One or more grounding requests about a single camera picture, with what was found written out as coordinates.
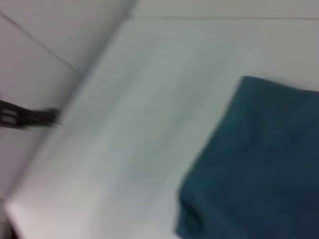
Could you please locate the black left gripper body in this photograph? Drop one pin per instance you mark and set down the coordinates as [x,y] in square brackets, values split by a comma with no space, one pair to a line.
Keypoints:
[8,115]

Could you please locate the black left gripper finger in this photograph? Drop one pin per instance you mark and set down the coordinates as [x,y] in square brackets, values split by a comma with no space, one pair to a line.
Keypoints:
[40,117]

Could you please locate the teal t-shirt with pink print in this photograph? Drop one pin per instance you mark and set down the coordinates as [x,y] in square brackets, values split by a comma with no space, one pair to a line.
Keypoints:
[249,161]

